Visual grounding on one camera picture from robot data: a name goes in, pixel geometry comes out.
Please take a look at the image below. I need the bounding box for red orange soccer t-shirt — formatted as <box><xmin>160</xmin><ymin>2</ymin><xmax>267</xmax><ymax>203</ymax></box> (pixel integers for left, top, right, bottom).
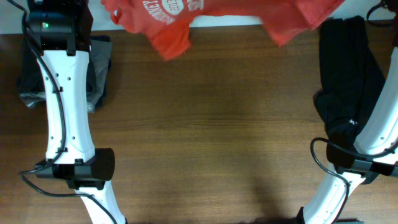
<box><xmin>101</xmin><ymin>0</ymin><xmax>344</xmax><ymax>60</ymax></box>

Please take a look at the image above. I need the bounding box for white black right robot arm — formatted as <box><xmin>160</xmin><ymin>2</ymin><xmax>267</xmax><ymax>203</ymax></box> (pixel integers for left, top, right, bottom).
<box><xmin>295</xmin><ymin>16</ymin><xmax>397</xmax><ymax>223</ymax></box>

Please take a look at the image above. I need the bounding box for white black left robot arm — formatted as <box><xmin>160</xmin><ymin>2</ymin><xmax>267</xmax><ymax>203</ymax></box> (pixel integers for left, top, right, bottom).
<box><xmin>21</xmin><ymin>0</ymin><xmax>127</xmax><ymax>223</ymax></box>

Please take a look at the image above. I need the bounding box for folded grey garment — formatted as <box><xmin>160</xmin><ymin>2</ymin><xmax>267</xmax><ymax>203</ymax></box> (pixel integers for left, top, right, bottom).
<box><xmin>16</xmin><ymin>35</ymin><xmax>113</xmax><ymax>113</ymax></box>

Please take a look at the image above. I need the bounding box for folded navy garment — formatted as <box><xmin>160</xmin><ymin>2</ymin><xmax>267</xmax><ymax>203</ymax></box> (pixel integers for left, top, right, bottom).
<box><xmin>87</xmin><ymin>35</ymin><xmax>113</xmax><ymax>113</ymax></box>

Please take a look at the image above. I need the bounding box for crumpled black garment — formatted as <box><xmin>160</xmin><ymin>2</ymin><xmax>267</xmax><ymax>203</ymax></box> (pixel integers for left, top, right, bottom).
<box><xmin>313</xmin><ymin>16</ymin><xmax>385</xmax><ymax>144</ymax></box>

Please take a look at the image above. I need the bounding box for folded black Nike shirt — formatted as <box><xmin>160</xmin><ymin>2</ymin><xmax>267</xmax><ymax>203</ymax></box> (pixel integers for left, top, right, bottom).
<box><xmin>16</xmin><ymin>40</ymin><xmax>45</xmax><ymax>93</ymax></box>

